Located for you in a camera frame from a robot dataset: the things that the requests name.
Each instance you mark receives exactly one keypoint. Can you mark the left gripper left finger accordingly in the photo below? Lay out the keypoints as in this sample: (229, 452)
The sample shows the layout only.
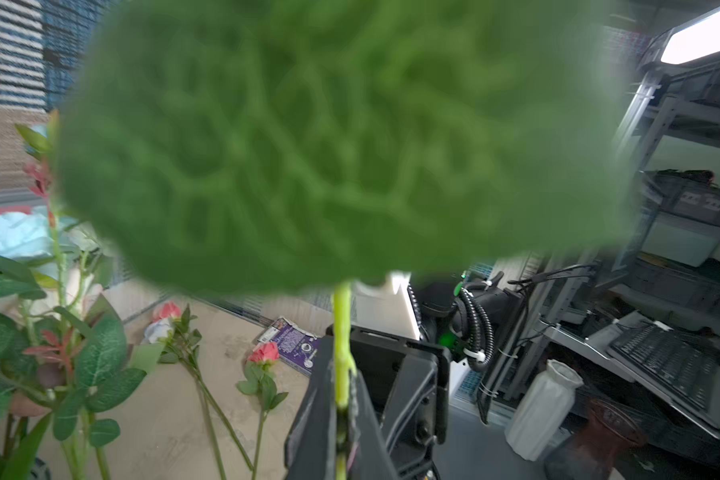
(310, 446)

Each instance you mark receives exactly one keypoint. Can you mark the coral pink rose stem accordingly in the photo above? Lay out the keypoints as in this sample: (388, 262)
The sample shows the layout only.
(260, 383)

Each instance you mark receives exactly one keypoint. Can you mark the black keyboard on desk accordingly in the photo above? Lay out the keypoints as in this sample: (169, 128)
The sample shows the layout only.
(686, 372)

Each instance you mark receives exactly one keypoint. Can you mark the peach peony stem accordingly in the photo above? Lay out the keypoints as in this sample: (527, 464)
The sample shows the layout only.
(63, 364)

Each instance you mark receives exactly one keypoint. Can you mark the dark red background vase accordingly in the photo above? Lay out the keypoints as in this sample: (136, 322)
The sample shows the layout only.
(591, 452)

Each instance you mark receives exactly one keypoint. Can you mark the white ceramic vase background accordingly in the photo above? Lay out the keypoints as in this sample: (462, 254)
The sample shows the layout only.
(542, 410)

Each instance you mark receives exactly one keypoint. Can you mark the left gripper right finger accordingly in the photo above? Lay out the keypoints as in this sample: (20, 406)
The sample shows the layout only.
(367, 458)

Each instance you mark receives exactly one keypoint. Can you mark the large pink rose stem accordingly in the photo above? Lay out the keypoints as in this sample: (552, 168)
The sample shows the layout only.
(265, 147)

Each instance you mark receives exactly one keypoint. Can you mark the light blue peony stem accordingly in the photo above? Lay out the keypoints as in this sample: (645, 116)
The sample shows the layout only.
(48, 259)

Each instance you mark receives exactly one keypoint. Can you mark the purple packet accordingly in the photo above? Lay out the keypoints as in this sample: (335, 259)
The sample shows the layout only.
(297, 347)

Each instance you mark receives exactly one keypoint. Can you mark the pile of artificial flowers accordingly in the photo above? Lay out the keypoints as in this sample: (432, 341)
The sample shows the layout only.
(171, 328)

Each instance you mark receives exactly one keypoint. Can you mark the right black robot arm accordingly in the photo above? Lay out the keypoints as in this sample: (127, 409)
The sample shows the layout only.
(380, 402)

